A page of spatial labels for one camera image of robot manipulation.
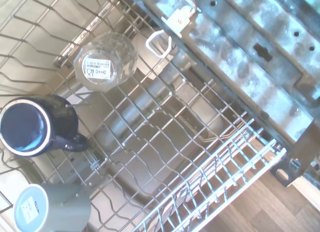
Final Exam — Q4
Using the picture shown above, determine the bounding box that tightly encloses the grey mug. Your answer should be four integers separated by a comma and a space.
12, 183, 92, 232

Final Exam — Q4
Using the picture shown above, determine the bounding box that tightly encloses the white plastic rack clip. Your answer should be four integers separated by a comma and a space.
145, 29, 174, 60

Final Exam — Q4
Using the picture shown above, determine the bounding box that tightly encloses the dark blue mug white rim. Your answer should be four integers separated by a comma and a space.
0, 94, 89, 158

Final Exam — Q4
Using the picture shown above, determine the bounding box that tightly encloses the stainless steel dishwasher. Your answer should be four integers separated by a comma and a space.
0, 0, 276, 232

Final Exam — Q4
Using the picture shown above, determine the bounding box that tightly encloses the clear glass tumbler with label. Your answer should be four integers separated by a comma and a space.
73, 31, 139, 93

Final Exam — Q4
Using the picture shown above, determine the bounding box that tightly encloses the grey wire dish rack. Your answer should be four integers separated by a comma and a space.
0, 0, 287, 232

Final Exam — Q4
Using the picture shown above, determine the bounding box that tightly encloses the white plastic rail stopper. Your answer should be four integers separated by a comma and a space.
160, 6, 199, 38

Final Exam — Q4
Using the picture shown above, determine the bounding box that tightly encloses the metal rack slide rail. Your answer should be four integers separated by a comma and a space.
129, 0, 320, 188

